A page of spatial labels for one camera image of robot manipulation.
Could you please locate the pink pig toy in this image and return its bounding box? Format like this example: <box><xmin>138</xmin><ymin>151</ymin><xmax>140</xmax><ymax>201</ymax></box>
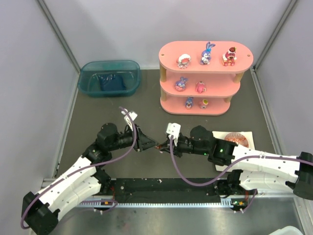
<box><xmin>195</xmin><ymin>81</ymin><xmax>206</xmax><ymax>94</ymax></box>

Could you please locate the teal plastic bin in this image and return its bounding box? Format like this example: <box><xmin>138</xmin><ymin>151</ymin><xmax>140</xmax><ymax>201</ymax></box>
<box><xmin>77</xmin><ymin>60</ymin><xmax>142</xmax><ymax>97</ymax></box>

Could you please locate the white container corner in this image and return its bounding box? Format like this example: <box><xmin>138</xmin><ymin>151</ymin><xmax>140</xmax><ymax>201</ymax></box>
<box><xmin>269</xmin><ymin>226</ymin><xmax>303</xmax><ymax>235</ymax></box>

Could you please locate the white slotted cable duct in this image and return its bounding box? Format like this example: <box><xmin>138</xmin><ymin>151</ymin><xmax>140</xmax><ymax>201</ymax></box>
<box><xmin>48</xmin><ymin>197</ymin><xmax>247</xmax><ymax>208</ymax></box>

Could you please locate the pink haired girl toy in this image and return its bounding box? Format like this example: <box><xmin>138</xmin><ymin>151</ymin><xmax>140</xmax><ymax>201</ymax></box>
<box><xmin>176</xmin><ymin>53</ymin><xmax>191</xmax><ymax>69</ymax></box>

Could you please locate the purple bunny toy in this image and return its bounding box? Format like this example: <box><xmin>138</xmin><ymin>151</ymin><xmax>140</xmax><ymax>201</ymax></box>
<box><xmin>200</xmin><ymin>41</ymin><xmax>215</xmax><ymax>65</ymax></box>

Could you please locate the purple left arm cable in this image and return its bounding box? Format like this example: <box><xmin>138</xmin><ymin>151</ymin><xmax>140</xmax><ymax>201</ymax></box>
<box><xmin>20</xmin><ymin>106</ymin><xmax>137</xmax><ymax>230</ymax></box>

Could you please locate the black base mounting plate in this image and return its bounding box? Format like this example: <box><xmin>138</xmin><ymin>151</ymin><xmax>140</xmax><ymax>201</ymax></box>
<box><xmin>82</xmin><ymin>178</ymin><xmax>259</xmax><ymax>204</ymax></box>

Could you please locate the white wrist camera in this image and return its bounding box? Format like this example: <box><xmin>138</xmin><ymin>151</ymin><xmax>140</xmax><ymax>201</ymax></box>
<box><xmin>121</xmin><ymin>109</ymin><xmax>137</xmax><ymax>126</ymax></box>
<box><xmin>166</xmin><ymin>123</ymin><xmax>181</xmax><ymax>139</ymax></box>

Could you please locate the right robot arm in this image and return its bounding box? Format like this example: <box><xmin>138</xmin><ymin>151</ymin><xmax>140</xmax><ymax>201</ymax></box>
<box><xmin>157</xmin><ymin>123</ymin><xmax>313</xmax><ymax>200</ymax></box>

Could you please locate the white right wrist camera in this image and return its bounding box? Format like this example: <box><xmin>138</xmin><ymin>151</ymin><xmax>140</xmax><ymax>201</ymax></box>
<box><xmin>166</xmin><ymin>123</ymin><xmax>181</xmax><ymax>139</ymax></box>

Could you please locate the strawberry bear cake toy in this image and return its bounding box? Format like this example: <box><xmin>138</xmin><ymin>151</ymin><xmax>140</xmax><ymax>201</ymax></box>
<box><xmin>222</xmin><ymin>47</ymin><xmax>237</xmax><ymax>66</ymax></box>

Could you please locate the purple figure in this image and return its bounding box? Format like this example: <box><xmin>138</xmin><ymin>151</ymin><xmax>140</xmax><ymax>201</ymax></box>
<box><xmin>174</xmin><ymin>77</ymin><xmax>188</xmax><ymax>92</ymax></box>

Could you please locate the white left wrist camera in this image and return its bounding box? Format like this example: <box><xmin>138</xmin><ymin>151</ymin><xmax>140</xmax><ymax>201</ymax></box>
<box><xmin>121</xmin><ymin>109</ymin><xmax>137</xmax><ymax>126</ymax></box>

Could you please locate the white square plate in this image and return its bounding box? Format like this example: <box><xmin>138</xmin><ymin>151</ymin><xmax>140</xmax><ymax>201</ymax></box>
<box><xmin>212</xmin><ymin>131</ymin><xmax>255</xmax><ymax>172</ymax></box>

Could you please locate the pink yellow toy on shelf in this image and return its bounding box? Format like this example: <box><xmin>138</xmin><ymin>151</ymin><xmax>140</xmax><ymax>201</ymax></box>
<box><xmin>199</xmin><ymin>99</ymin><xmax>208</xmax><ymax>109</ymax></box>

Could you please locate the blue bear toy on shelf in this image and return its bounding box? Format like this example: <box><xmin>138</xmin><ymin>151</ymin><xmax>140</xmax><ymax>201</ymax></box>
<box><xmin>185</xmin><ymin>97</ymin><xmax>193</xmax><ymax>110</ymax></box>

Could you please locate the red patterned bowl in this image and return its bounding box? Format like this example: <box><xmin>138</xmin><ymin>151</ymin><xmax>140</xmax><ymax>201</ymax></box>
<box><xmin>224</xmin><ymin>132</ymin><xmax>249</xmax><ymax>147</ymax></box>

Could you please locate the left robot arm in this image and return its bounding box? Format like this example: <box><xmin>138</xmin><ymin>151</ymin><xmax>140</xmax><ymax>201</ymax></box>
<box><xmin>20</xmin><ymin>123</ymin><xmax>158</xmax><ymax>235</ymax></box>

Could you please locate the pink three-tier shelf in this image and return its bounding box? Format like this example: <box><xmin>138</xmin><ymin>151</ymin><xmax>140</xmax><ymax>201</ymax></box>
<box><xmin>159</xmin><ymin>41</ymin><xmax>254</xmax><ymax>116</ymax></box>

